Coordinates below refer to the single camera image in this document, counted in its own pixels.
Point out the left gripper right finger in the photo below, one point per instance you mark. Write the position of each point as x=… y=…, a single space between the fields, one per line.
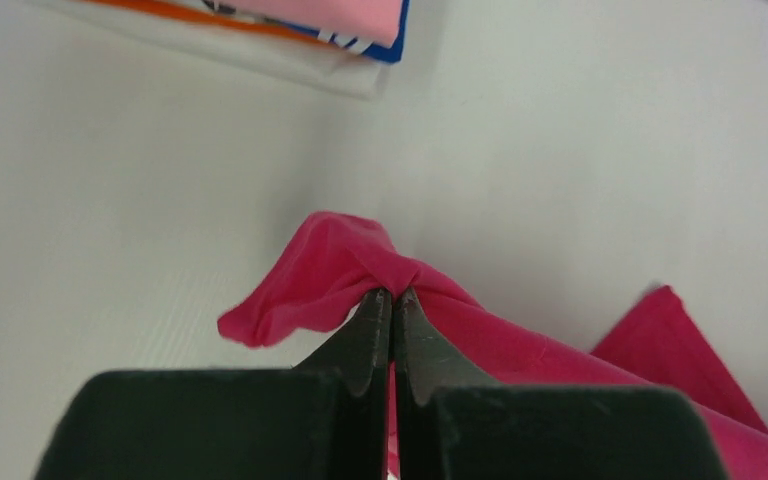
x=455 y=421

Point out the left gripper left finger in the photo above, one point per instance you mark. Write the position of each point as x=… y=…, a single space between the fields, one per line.
x=325 y=418

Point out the crimson red t shirt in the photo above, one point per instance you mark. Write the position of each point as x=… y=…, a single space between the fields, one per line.
x=334 y=259

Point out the white folded t shirt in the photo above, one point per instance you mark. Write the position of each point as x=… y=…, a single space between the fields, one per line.
x=310 y=65

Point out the blue folded t shirt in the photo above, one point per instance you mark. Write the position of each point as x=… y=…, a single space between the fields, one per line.
x=358 y=46

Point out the pink folded t shirt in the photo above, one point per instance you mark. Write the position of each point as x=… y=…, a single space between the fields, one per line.
x=375 y=20

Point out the orange folded t shirt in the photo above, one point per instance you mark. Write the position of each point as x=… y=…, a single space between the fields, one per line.
x=190 y=15

